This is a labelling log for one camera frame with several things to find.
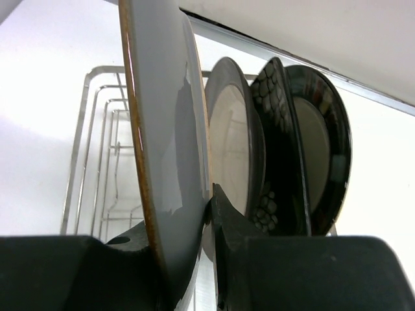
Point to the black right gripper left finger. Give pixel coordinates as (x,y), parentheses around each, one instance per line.
(139,284)

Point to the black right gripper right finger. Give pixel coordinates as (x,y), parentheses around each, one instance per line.
(238,270)

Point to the black square floral plate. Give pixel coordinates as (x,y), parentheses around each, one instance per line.
(283,208)

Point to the cream plate brown metallic rim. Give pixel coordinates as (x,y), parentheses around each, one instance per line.
(236,136)

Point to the cream plate black striped rim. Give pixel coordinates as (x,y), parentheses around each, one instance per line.
(327,144)

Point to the grey plate tree pattern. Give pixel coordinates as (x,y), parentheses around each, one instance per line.
(169,123)

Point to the steel wire dish rack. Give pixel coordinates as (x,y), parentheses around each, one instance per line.
(103,197)

